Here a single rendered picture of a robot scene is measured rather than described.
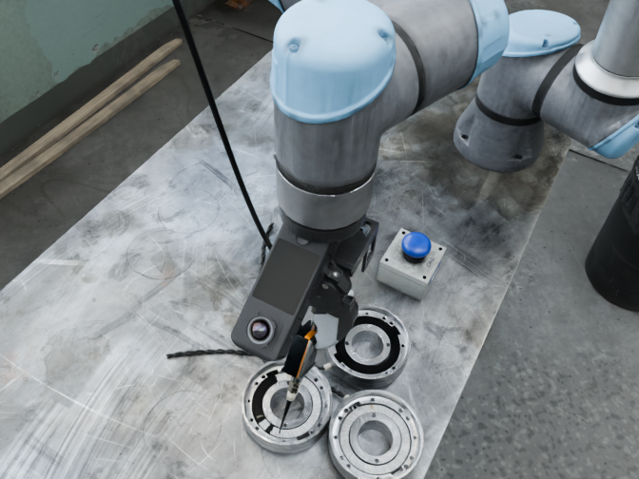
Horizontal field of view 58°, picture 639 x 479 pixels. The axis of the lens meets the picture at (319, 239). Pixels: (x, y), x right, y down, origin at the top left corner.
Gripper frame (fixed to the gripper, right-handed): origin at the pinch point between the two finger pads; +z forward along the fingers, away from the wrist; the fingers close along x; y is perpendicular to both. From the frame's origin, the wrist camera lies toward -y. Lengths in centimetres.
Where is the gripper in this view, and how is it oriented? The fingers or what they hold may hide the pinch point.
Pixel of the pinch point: (306, 340)
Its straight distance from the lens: 61.3
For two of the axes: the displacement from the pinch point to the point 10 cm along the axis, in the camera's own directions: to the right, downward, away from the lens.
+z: -0.4, 6.2, 7.8
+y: 4.5, -6.9, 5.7
